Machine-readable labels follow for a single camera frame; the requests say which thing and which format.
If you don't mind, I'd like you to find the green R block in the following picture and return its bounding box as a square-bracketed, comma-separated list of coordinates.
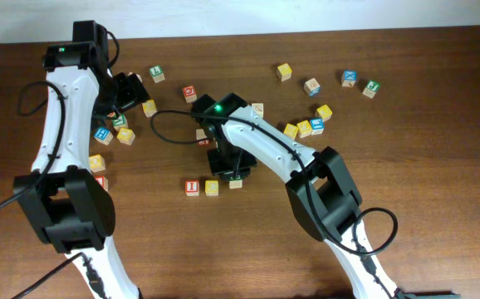
[229, 179, 243, 189]

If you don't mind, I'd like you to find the yellow C block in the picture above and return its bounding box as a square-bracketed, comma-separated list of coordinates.
[205, 180, 219, 196]

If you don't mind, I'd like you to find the red I block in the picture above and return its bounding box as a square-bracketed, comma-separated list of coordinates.
[184, 180, 200, 196]

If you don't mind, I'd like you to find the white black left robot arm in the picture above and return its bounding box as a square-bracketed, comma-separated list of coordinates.
[13, 21, 149, 298]

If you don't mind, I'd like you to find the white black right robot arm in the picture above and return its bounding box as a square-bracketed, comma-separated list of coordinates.
[191, 93, 404, 298]

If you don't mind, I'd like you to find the plain wood block far-left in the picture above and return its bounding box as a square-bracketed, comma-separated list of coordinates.
[128, 72, 143, 83]

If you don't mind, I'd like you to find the yellow block centre left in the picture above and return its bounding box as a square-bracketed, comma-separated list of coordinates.
[142, 100, 157, 118]

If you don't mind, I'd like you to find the plain wood yellow-side block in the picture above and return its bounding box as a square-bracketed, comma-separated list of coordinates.
[196, 129, 207, 140]

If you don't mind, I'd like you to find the yellow block by H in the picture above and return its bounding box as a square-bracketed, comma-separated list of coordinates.
[117, 128, 135, 145]

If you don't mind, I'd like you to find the green L block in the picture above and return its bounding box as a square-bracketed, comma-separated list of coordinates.
[149, 65, 165, 83]

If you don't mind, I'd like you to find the blue H block tilted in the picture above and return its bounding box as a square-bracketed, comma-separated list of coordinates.
[94, 127, 114, 145]

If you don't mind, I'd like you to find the yellow S block right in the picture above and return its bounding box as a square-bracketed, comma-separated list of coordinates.
[283, 124, 299, 140]

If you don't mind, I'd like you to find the red O block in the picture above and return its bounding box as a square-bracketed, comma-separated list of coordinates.
[183, 86, 198, 103]

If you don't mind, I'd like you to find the yellow block lower left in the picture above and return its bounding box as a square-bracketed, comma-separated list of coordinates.
[89, 154, 106, 173]

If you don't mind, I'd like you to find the yellow G block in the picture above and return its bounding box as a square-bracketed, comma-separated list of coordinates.
[296, 120, 313, 138]

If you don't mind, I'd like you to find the red A block lower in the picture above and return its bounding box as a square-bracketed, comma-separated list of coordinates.
[96, 176, 109, 191]

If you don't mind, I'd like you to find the blue L block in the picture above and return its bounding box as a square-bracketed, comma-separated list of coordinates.
[310, 118, 325, 135]

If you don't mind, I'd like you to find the yellow top block far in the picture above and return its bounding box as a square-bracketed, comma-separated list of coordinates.
[277, 63, 292, 81]

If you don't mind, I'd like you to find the yellow K block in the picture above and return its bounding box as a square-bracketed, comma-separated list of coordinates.
[316, 105, 333, 122]

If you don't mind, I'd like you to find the blue D block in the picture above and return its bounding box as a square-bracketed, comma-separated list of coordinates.
[303, 78, 321, 96]

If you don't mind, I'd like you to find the blue X block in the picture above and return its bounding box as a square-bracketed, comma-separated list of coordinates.
[341, 70, 357, 87]

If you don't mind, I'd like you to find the green J block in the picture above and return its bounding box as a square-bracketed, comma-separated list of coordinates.
[362, 80, 381, 99]

